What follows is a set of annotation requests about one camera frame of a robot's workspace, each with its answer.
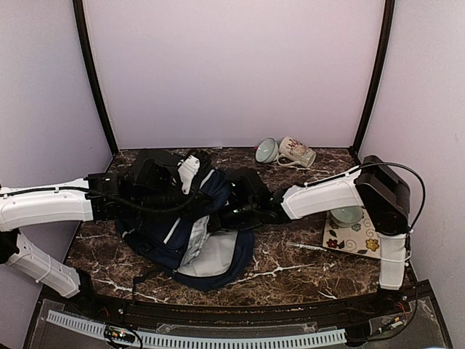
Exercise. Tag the navy blue student backpack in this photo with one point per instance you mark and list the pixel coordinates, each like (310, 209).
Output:
(188, 250)

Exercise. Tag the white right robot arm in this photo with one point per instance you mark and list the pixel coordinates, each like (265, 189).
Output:
(372, 185)

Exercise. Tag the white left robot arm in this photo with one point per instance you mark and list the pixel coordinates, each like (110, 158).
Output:
(96, 197)

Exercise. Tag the tipped celadon bowl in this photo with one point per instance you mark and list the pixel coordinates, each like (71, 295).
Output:
(267, 151)

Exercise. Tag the clear pen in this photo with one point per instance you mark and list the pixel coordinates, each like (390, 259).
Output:
(304, 246)

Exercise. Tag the white floral mug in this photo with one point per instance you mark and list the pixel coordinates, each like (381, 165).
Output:
(294, 153)

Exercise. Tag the upright celadon bowl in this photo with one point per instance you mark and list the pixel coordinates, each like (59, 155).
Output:
(345, 217)

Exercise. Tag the small green circuit board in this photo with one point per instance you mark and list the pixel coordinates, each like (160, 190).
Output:
(118, 335)

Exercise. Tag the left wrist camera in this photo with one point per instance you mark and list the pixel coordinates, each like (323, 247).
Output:
(187, 169)

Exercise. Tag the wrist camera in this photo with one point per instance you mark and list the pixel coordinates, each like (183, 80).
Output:
(247, 186)
(187, 169)

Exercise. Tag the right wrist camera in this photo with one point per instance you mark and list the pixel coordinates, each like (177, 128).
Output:
(247, 186)

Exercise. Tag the grey slotted cable duct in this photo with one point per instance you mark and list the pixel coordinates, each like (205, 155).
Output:
(173, 336)

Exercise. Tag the left black frame post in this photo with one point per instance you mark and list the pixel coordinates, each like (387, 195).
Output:
(91, 71)

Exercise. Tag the black frame post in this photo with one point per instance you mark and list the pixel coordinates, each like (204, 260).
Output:
(91, 71)
(373, 87)

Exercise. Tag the black front rail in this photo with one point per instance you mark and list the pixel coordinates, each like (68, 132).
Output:
(349, 311)

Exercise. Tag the right black frame post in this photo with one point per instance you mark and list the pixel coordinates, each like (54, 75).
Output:
(373, 87)

